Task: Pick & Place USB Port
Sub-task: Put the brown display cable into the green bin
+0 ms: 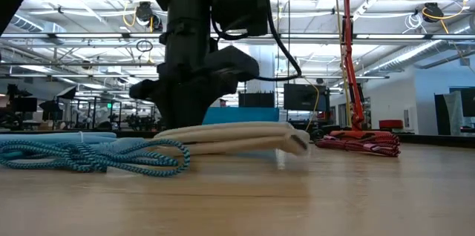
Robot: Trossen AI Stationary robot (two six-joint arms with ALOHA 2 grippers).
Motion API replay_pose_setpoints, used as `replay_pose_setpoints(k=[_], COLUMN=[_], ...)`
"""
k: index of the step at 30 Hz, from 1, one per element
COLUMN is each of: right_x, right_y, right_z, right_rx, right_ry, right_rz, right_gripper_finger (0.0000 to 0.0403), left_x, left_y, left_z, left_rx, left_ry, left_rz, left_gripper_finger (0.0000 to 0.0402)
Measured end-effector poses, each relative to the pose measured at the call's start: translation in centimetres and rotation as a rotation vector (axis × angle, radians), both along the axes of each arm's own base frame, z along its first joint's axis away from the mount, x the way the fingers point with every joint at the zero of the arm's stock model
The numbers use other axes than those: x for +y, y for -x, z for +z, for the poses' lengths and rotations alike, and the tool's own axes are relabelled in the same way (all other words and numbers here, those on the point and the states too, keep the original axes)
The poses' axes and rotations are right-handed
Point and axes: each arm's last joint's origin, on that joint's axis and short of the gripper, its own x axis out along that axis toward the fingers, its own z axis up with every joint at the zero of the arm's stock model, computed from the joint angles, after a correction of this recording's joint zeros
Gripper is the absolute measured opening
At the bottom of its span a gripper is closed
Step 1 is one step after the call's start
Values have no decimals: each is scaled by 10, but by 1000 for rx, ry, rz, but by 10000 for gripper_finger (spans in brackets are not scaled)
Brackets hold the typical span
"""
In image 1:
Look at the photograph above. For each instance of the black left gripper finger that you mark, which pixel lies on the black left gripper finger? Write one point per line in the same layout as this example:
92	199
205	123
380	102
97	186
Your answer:
170	113
202	110

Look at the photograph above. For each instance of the teal blue plastic bin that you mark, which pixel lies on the teal blue plastic bin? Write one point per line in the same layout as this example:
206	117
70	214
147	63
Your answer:
252	115

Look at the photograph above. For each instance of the person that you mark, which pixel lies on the person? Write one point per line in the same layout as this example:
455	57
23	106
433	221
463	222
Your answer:
223	102

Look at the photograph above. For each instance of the black box with antennas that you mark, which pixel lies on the black box with antennas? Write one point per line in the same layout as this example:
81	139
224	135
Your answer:
256	100

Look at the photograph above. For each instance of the white square pillar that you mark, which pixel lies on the white square pillar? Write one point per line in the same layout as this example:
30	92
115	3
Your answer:
267	87

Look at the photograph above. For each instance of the black flat screen monitor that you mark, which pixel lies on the black flat screen monitor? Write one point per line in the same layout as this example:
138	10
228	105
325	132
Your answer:
304	98

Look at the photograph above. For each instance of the small black background monitor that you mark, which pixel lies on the small black background monitor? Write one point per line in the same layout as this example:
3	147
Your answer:
25	105

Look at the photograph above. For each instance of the orange articulated stand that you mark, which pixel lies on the orange articulated stand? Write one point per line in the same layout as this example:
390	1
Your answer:
349	54

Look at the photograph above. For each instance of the red cushion seat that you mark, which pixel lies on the red cushion seat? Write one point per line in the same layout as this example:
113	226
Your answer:
390	124

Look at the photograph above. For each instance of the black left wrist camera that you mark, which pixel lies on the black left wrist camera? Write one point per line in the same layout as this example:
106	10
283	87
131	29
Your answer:
241	4

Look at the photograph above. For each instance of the silver ventilation duct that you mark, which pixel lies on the silver ventilation duct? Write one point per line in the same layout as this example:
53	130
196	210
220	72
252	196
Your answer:
408	56
33	24

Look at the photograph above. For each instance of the black aluminium frame rail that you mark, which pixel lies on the black aluminium frame rail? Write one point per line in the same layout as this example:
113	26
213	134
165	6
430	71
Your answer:
438	140

